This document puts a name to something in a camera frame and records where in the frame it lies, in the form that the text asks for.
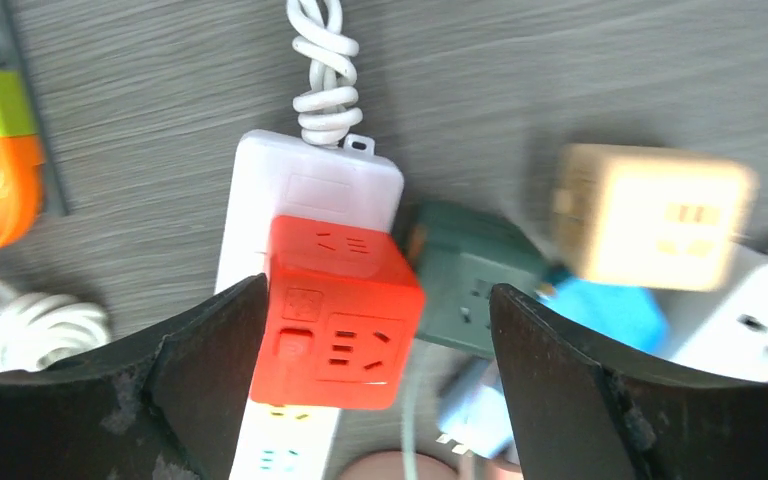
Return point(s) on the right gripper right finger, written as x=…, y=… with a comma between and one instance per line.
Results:
x=584, y=406

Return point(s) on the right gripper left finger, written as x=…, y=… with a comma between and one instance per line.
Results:
x=166, y=402

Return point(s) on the red cube socket adapter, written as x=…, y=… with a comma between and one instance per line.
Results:
x=344, y=306

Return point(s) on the dark green cube adapter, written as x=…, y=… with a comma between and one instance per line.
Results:
x=459, y=255

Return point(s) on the white multicolour power strip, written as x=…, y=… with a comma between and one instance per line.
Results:
x=277, y=174

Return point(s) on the light blue charger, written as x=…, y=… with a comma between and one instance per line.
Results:
x=472, y=409

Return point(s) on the blue flat adapter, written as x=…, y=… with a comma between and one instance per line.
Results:
x=627, y=314

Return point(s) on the pink round power socket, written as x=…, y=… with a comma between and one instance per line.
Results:
x=388, y=465

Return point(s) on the beige cube adapter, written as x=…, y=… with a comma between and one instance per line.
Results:
x=647, y=216

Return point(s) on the white USB power strip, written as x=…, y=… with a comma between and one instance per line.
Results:
x=723, y=331

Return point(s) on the grey lego baseplate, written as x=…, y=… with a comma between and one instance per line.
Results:
x=20, y=99

